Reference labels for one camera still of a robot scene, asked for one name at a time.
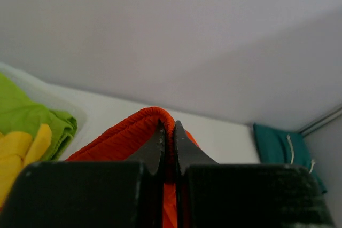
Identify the lime green shorts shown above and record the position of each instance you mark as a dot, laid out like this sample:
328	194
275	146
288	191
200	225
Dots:
20	113

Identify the teal green shorts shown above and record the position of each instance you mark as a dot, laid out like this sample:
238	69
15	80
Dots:
279	146

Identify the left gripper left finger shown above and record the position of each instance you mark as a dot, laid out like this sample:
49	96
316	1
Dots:
125	193

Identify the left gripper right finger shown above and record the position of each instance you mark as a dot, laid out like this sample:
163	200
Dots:
210	194

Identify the yellow shorts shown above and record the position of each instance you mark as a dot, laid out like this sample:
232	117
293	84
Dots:
19	149

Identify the orange shorts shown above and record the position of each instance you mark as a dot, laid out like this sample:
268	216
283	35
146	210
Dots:
125	138

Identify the right aluminium frame post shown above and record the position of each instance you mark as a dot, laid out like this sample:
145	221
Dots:
321	122

